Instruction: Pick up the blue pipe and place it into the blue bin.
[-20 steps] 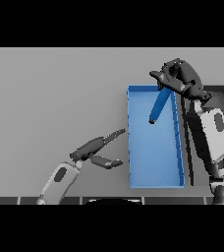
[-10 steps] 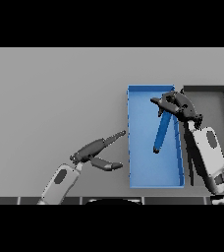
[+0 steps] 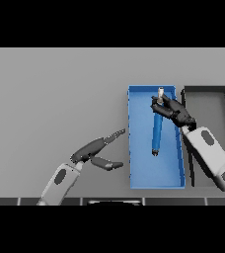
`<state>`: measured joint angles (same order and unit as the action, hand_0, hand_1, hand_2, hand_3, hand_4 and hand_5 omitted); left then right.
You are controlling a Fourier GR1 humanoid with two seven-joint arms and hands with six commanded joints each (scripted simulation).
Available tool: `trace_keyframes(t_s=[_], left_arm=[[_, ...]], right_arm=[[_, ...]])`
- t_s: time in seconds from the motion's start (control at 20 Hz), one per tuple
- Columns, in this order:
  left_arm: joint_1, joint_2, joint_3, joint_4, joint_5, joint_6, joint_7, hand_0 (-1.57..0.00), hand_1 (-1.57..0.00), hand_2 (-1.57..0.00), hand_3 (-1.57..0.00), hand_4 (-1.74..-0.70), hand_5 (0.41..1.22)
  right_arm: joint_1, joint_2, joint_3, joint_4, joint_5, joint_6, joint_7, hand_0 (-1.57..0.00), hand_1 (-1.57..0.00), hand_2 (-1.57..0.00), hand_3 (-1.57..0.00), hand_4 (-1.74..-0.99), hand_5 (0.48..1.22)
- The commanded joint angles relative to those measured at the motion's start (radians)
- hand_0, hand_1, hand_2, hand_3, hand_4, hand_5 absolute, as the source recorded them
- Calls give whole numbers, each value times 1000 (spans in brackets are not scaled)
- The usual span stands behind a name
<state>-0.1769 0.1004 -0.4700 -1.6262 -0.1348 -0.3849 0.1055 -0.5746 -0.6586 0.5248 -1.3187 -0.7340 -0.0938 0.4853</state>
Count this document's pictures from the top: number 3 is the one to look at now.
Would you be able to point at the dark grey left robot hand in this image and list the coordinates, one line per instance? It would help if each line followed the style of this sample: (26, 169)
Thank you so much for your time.
(90, 149)

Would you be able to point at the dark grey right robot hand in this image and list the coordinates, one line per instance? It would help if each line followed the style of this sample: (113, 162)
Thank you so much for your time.
(173, 110)

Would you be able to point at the blue pipe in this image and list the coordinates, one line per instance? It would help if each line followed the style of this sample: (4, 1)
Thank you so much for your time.
(157, 131)

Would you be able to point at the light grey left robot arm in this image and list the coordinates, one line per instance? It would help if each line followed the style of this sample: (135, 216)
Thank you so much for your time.
(60, 182)

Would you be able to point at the dark grey bin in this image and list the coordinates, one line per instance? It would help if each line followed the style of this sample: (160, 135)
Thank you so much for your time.
(210, 112)

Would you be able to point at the blue bin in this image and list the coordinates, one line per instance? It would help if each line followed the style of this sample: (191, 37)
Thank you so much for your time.
(144, 158)

